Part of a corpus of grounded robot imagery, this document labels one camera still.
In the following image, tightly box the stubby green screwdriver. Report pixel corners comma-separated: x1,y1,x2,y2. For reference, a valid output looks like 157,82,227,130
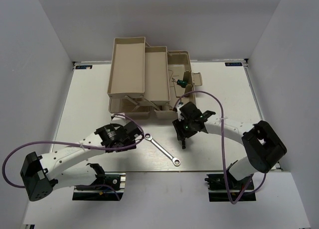
172,78,188,88

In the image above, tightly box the beige cantilever toolbox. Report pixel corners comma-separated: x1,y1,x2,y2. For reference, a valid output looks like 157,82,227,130
107,37,202,119

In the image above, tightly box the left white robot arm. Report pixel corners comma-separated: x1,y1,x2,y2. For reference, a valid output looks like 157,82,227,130
20,121,144,202

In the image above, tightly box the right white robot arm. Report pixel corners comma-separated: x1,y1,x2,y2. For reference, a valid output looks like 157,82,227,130
172,102,287,189

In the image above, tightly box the large ratchet wrench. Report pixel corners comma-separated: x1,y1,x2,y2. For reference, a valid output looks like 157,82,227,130
145,133,181,167

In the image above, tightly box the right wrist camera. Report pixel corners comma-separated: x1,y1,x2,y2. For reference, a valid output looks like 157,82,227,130
175,102,184,121

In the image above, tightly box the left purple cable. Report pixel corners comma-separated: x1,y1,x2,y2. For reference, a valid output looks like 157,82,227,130
2,113,145,200

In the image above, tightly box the purple cable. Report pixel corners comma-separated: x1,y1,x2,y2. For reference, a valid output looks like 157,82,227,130
2,113,145,200
173,91,266,205

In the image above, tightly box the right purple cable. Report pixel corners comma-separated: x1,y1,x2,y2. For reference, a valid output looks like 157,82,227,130
173,91,266,205

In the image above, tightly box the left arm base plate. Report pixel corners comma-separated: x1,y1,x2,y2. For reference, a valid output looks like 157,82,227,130
72,173,126,202

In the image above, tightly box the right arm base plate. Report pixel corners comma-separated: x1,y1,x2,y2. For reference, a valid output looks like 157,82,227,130
205,173,256,202

